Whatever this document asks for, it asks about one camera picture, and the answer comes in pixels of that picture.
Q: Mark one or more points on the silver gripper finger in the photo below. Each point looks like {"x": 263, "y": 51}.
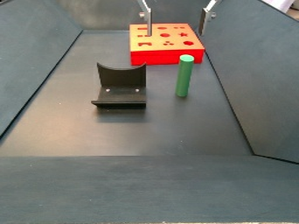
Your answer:
{"x": 207, "y": 14}
{"x": 146, "y": 15}

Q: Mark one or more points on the green cylinder peg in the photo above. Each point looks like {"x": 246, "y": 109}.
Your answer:
{"x": 185, "y": 75}

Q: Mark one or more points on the red shape sorter block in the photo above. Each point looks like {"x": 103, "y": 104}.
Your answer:
{"x": 171, "y": 41}

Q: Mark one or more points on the black curved cradle stand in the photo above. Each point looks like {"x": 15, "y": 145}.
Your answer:
{"x": 122, "y": 88}

